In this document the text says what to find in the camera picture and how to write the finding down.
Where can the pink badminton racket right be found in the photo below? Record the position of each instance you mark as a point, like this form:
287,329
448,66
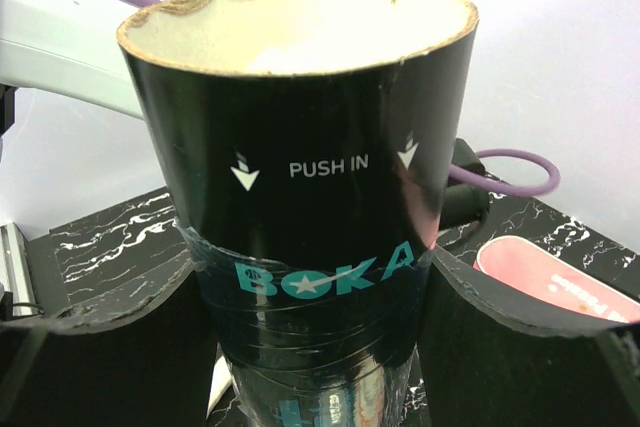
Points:
220,382

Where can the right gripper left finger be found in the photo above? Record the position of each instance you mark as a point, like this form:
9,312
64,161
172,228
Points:
145,360

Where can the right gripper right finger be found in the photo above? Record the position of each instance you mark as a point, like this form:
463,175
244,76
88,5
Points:
491,355

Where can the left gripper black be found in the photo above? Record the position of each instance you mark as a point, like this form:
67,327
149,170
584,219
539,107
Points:
466,207

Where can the pink sport racket bag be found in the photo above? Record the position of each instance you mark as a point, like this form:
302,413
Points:
530,269

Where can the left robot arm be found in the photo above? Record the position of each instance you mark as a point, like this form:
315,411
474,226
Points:
60,42

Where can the black shuttlecock tube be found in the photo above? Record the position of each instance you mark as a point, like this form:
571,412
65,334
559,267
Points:
317,339

